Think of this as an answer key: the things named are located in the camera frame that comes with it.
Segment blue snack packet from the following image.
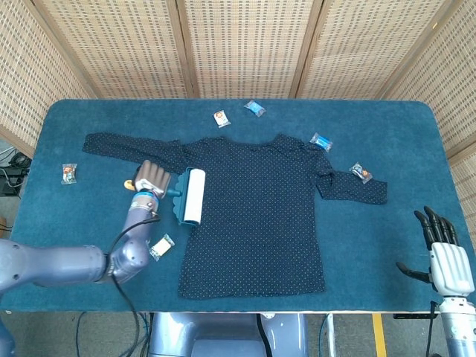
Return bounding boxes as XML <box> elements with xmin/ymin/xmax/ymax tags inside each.
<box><xmin>243</xmin><ymin>100</ymin><xmax>268</xmax><ymax>118</ymax></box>
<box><xmin>309</xmin><ymin>132</ymin><xmax>334</xmax><ymax>152</ymax></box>

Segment dark orange snack packet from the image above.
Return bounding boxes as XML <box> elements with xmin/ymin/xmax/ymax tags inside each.
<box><xmin>349</xmin><ymin>162</ymin><xmax>373</xmax><ymax>184</ymax></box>

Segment bamboo folding screen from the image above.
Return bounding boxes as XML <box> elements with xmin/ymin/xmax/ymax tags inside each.
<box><xmin>0</xmin><ymin>0</ymin><xmax>476</xmax><ymax>246</ymax></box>

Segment navy polka dot shirt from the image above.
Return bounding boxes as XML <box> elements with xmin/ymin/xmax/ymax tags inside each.
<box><xmin>82</xmin><ymin>132</ymin><xmax>389</xmax><ymax>300</ymax></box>

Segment brown orange snack packet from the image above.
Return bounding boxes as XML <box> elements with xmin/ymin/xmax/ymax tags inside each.
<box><xmin>61</xmin><ymin>163</ymin><xmax>78</xmax><ymax>185</ymax></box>

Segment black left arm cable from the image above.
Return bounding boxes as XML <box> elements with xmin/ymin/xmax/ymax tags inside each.
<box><xmin>106</xmin><ymin>213</ymin><xmax>161</xmax><ymax>357</ymax></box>

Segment blue carpet table cover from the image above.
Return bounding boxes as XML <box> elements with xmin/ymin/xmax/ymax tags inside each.
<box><xmin>0</xmin><ymin>98</ymin><xmax>476</xmax><ymax>313</ymax></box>

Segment white table leg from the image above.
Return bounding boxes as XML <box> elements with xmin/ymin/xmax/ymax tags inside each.
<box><xmin>321</xmin><ymin>313</ymin><xmax>338</xmax><ymax>357</ymax></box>

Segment black equipment with cables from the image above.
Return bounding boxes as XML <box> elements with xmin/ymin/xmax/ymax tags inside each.
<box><xmin>0</xmin><ymin>147</ymin><xmax>33</xmax><ymax>198</ymax></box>

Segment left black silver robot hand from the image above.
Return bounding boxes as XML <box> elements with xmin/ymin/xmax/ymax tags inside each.
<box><xmin>133</xmin><ymin>159</ymin><xmax>173</xmax><ymax>199</ymax></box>

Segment purple-grey robot base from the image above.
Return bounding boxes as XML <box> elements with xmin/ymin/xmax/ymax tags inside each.
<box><xmin>148</xmin><ymin>312</ymin><xmax>309</xmax><ymax>357</ymax></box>

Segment white orange snack packet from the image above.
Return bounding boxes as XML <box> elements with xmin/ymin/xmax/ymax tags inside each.
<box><xmin>213</xmin><ymin>109</ymin><xmax>232</xmax><ymax>129</ymax></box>

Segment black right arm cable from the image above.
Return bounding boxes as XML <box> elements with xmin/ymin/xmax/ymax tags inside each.
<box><xmin>425</xmin><ymin>300</ymin><xmax>438</xmax><ymax>357</ymax></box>

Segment blue floor cables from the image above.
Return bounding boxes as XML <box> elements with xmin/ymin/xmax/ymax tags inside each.
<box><xmin>76</xmin><ymin>312</ymin><xmax>154</xmax><ymax>357</ymax></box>

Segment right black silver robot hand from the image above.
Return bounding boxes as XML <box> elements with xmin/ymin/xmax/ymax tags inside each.
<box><xmin>396</xmin><ymin>206</ymin><xmax>476</xmax><ymax>297</ymax></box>

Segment teal lint roller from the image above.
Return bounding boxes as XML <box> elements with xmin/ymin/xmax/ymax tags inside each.
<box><xmin>123</xmin><ymin>167</ymin><xmax>207</xmax><ymax>227</ymax></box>

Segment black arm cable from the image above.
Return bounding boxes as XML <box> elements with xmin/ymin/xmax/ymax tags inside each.
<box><xmin>425</xmin><ymin>300</ymin><xmax>438</xmax><ymax>357</ymax></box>
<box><xmin>106</xmin><ymin>213</ymin><xmax>161</xmax><ymax>357</ymax></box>

